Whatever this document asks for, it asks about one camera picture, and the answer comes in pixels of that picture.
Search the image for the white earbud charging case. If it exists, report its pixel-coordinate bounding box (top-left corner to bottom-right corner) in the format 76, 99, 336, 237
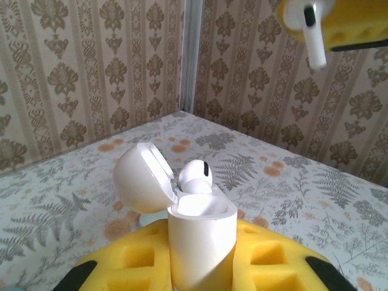
113, 142, 239, 291

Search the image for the white stem earbud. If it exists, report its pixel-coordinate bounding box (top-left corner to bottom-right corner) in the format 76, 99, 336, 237
284, 0, 328, 70
177, 159, 213, 195

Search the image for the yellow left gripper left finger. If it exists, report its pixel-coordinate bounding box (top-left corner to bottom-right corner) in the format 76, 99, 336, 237
65, 220, 174, 291

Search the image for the aluminium corner post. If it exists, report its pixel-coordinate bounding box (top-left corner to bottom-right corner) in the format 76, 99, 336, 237
181, 0, 203, 112

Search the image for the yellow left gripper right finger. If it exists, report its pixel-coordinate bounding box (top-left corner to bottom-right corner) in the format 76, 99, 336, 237
232, 218, 360, 291

